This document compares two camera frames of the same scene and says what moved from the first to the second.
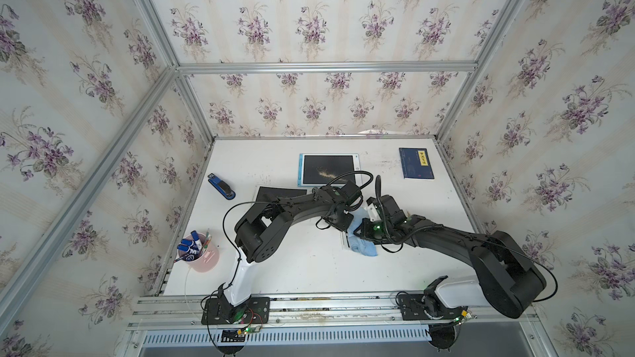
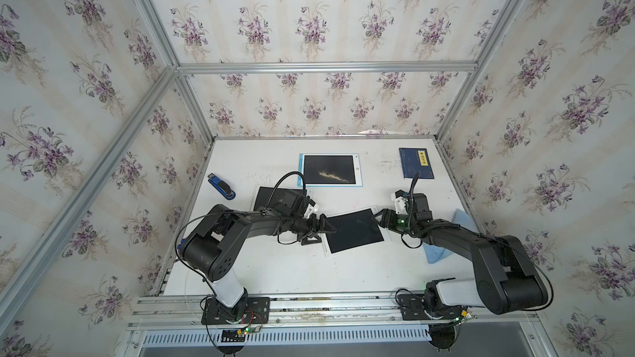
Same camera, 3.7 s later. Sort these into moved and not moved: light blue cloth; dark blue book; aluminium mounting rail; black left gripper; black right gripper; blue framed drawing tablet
Moved: black right gripper; black left gripper; light blue cloth
Not moved: blue framed drawing tablet; dark blue book; aluminium mounting rail
